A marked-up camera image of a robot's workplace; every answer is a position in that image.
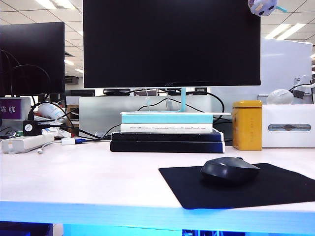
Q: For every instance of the purple name sign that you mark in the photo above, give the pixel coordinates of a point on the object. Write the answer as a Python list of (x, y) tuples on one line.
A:
[(12, 108)]

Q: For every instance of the light blue monitor stand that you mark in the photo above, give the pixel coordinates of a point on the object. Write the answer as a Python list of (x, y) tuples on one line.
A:
[(183, 99)]

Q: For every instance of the thick dark navy book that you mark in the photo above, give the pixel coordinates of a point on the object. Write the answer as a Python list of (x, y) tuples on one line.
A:
[(167, 147)]

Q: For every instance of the white plastic bottle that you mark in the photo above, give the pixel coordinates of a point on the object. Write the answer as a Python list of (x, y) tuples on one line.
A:
[(50, 110)]

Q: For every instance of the white power strip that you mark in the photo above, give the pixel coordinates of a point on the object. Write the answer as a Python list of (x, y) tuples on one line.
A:
[(24, 143)]

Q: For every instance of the yellow tin box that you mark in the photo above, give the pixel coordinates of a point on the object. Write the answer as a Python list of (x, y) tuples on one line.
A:
[(247, 125)]

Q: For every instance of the large black monitor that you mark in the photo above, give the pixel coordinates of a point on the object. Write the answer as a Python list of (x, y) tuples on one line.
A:
[(172, 44)]

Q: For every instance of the white tissue box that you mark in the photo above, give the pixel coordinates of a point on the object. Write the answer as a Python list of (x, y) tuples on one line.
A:
[(288, 115)]

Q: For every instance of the white book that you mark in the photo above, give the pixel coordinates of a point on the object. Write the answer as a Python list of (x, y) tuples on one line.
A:
[(167, 128)]

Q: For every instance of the white adapter dongle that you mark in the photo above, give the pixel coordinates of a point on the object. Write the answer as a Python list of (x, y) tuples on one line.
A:
[(67, 141)]

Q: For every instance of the stack of books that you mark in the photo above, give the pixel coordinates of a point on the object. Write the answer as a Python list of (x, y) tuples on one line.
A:
[(98, 115)]

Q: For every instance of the thin dark navy book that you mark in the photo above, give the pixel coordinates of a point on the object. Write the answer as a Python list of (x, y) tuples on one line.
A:
[(167, 137)]

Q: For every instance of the teal book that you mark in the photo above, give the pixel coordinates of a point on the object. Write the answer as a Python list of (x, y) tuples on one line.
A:
[(167, 119)]

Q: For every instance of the black computer mouse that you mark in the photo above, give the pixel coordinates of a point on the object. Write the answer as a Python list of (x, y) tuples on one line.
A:
[(229, 170)]

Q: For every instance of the purple plush toy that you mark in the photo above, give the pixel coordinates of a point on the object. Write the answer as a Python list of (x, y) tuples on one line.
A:
[(262, 6)]

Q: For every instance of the white partition board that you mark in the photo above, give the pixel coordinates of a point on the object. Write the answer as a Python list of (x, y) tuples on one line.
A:
[(283, 64)]

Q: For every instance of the black cube power adapter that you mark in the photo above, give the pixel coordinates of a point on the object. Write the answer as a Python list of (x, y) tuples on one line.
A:
[(32, 127)]

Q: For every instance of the small black monitor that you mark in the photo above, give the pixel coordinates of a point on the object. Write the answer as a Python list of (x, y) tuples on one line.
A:
[(32, 49)]

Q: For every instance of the black mouse pad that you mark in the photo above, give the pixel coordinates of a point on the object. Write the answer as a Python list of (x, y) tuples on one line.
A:
[(270, 191)]

